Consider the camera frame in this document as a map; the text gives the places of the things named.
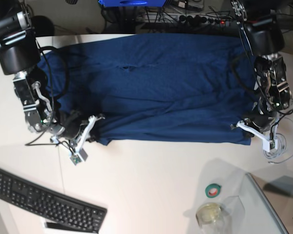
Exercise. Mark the green tape roll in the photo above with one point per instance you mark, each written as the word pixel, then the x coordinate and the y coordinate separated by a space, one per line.
pixel 212 190

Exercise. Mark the dark blue t-shirt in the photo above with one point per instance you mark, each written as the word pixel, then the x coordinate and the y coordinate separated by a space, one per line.
pixel 157 87

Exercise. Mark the blue box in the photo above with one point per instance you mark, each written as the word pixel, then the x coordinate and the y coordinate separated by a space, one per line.
pixel 120 3

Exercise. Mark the black computer keyboard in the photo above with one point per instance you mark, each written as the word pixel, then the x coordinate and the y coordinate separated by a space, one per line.
pixel 63 211

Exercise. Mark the white power strip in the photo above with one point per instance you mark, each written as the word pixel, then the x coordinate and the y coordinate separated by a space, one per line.
pixel 200 19

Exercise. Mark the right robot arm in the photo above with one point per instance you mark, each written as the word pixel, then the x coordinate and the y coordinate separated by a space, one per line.
pixel 19 56

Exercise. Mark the black round stool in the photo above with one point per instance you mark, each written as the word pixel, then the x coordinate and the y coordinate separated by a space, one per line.
pixel 43 26

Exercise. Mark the clear glass jar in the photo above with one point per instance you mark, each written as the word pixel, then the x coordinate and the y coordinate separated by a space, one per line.
pixel 212 218

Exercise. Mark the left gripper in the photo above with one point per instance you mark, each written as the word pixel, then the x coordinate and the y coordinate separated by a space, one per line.
pixel 261 123

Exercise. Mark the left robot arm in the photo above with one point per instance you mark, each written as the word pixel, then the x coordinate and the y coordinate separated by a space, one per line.
pixel 260 31

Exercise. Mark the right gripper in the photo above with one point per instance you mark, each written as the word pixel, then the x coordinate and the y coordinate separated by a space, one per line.
pixel 70 127

